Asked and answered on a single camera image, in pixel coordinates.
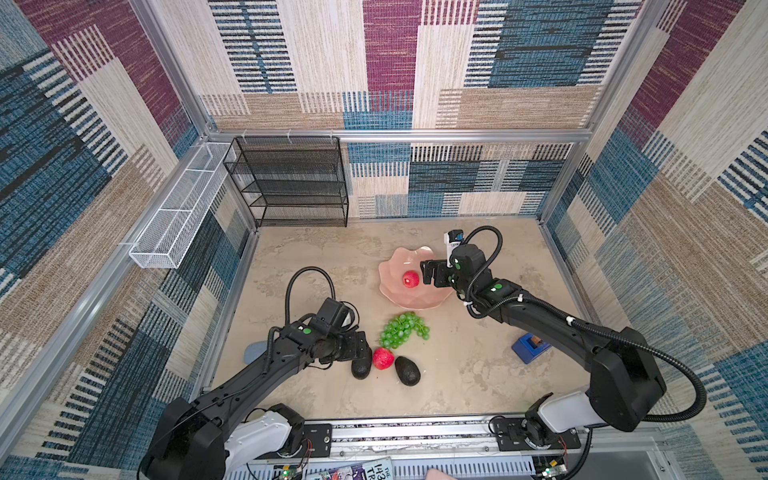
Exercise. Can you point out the light blue flat object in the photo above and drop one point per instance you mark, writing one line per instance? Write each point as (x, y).
(254, 351)

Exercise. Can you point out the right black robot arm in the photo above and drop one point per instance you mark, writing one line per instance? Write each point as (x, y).
(624, 384)

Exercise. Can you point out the pink flower-shaped fruit bowl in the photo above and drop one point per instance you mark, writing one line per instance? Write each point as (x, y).
(402, 283)

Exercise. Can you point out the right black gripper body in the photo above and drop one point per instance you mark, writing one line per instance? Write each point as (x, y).
(444, 276)

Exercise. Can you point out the white wire mesh basket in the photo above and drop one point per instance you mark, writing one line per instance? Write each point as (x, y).
(165, 241)

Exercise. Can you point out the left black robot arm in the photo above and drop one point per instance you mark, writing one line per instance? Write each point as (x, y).
(190, 438)

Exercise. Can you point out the green fake grape bunch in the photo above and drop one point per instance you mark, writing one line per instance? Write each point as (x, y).
(398, 330)

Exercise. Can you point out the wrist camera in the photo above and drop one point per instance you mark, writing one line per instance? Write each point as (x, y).
(331, 316)
(452, 239)

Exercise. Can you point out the red fake fruit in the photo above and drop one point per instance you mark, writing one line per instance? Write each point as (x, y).
(411, 279)
(383, 358)

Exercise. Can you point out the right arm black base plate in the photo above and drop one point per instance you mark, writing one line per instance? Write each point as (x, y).
(521, 434)

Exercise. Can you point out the black wire shelf rack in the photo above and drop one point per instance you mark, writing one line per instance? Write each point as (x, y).
(290, 181)

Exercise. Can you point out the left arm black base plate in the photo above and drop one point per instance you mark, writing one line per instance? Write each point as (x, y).
(309, 439)

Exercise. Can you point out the printed booklet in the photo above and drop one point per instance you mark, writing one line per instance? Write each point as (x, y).
(381, 469)

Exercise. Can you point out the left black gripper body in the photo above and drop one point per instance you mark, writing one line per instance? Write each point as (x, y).
(345, 346)

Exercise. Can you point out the blue block with brown top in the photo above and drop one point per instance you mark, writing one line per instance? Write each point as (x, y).
(529, 348)

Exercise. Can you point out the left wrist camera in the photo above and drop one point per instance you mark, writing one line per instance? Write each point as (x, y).
(331, 316)

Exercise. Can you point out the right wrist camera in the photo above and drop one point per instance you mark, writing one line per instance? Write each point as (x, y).
(452, 239)

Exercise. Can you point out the dark fake avocado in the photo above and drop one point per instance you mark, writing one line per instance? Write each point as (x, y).
(407, 371)
(368, 353)

